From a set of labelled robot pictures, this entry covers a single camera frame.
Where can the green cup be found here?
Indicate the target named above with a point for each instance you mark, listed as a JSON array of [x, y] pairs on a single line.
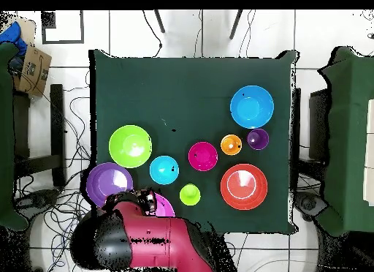
[[190, 194]]

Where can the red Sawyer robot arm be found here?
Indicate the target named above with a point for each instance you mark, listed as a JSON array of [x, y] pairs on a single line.
[[152, 239]]

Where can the white box stack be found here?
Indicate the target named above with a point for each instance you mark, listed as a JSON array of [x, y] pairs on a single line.
[[370, 152]]

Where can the small red-pink bowl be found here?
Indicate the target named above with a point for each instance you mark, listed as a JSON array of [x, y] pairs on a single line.
[[203, 156]]

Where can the small blue bowl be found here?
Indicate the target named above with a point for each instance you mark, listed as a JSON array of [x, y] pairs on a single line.
[[163, 170]]

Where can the orange cup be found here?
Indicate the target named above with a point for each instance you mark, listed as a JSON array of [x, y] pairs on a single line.
[[230, 144]]

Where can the dark green tablecloth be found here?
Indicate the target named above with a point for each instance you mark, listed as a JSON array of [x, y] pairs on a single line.
[[175, 93]]

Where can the large green bowl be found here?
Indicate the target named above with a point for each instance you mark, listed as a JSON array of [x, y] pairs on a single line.
[[130, 146]]

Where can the large pink bowl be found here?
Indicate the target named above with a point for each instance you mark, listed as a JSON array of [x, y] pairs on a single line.
[[165, 208]]

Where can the large orange-red bowl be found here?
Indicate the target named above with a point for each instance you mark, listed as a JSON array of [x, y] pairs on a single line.
[[244, 186]]

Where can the purple cup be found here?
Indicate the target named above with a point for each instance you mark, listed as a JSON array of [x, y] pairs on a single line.
[[257, 139]]

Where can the large blue bowl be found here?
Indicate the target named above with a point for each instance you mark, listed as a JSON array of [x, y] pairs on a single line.
[[252, 107]]

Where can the large purple bowl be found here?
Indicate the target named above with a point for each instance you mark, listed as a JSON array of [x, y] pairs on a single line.
[[105, 181]]

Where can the black tripod leg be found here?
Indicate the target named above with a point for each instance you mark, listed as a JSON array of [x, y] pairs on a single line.
[[159, 22], [235, 25]]

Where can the black cabinet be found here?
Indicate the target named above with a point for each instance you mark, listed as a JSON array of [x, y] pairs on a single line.
[[318, 122]]

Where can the neighbouring green covered table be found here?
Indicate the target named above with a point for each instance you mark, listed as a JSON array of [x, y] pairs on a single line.
[[5, 137], [350, 137]]

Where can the cardboard box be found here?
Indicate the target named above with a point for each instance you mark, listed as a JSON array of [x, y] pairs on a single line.
[[33, 70]]

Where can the blue cloth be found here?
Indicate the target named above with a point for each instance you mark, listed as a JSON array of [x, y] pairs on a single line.
[[11, 35]]

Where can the black frame stand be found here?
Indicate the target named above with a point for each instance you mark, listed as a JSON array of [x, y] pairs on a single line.
[[57, 122]]

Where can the grey pedestal foot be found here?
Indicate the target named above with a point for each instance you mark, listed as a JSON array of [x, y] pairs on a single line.
[[309, 203], [38, 198]]

